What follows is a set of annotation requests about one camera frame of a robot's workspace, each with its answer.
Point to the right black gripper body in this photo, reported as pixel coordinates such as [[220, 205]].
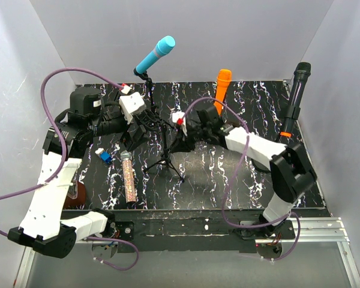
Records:
[[188, 144]]

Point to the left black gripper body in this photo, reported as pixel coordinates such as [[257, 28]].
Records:
[[129, 139]]

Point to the small black tripod stand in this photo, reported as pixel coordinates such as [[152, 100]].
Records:
[[165, 160]]

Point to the glitter silver microphone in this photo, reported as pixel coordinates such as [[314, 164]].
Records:
[[128, 173]]

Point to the orange microphone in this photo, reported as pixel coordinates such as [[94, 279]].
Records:
[[224, 79]]

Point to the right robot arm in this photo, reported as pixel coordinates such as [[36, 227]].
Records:
[[291, 171]]

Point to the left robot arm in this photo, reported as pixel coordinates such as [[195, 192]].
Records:
[[65, 146]]

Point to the tall black tripod stand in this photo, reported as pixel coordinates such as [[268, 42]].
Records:
[[152, 96]]

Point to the round base stand right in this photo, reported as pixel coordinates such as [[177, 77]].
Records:
[[259, 166]]

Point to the cyan microphone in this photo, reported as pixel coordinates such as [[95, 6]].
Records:
[[162, 48]]

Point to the black microphone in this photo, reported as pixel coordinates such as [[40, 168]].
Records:
[[291, 112]]

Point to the blue white toy block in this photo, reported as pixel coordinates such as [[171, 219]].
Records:
[[105, 156]]

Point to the brown box with clear lid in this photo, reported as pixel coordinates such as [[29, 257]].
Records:
[[76, 196]]

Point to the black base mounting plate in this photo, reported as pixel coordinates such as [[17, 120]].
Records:
[[194, 230]]

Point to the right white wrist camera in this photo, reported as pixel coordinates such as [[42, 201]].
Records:
[[179, 119]]

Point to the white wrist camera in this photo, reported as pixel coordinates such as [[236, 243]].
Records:
[[179, 119], [131, 103]]

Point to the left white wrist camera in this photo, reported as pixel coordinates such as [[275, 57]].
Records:
[[131, 103]]

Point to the aluminium rail frame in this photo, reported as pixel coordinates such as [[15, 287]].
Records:
[[321, 257]]

